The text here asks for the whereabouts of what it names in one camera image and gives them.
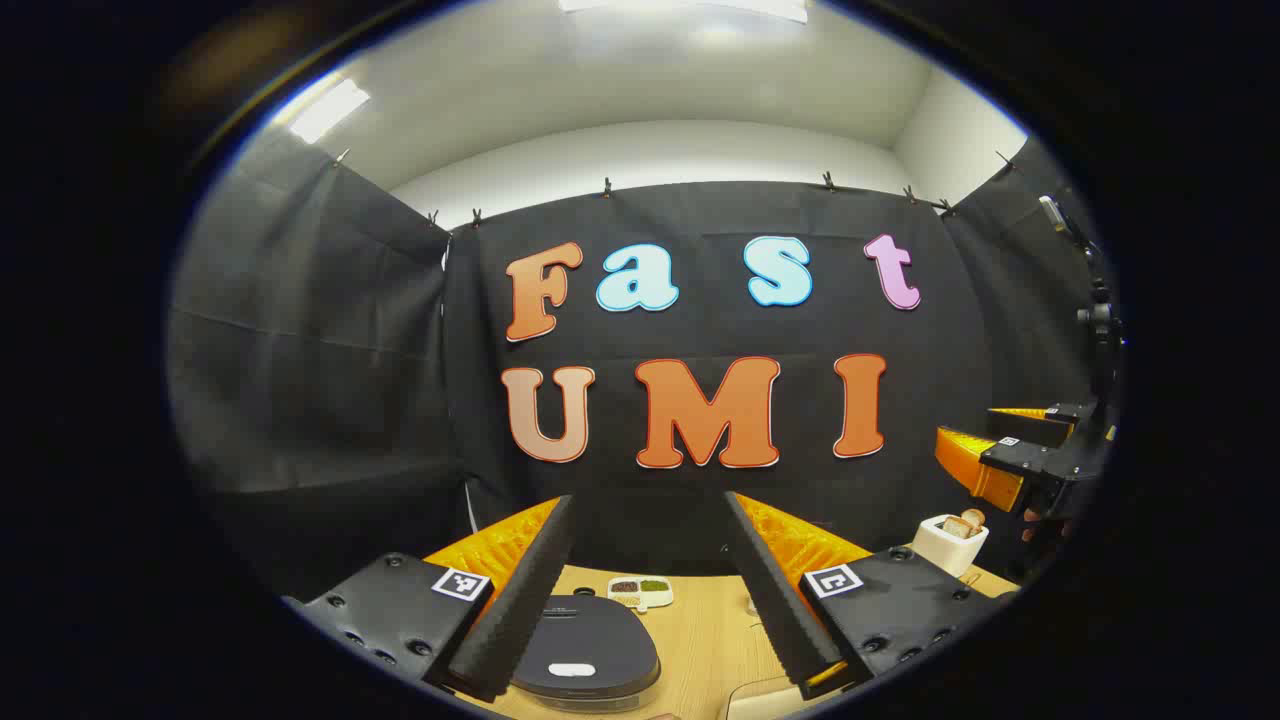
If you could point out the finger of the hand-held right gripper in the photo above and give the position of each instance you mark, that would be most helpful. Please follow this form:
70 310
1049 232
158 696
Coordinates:
1020 460
1030 428

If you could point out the white container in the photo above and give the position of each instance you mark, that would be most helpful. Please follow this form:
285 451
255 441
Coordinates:
765 702

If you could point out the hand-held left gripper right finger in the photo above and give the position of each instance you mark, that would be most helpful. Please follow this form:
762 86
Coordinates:
780 600

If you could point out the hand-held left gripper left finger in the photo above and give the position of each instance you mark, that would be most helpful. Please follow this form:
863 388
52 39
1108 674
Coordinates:
520 610

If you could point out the rectangular ceiling light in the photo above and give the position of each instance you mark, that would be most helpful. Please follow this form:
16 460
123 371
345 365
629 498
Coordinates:
330 110

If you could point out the white toaster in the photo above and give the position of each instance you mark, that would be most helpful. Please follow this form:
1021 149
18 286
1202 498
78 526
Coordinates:
945 552

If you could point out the white divided seasoning dish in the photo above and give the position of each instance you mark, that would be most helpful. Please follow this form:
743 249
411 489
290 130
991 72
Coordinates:
640 603

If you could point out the dark grey rice cooker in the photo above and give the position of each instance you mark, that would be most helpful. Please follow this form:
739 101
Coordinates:
590 640

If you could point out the long ceiling light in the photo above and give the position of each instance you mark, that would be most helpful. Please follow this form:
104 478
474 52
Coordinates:
690 8

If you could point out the toasted bread slice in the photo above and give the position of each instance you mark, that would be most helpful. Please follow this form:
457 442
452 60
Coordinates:
973 517
957 528

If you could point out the black backdrop cloth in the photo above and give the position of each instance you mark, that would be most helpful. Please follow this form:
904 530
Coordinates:
400 400

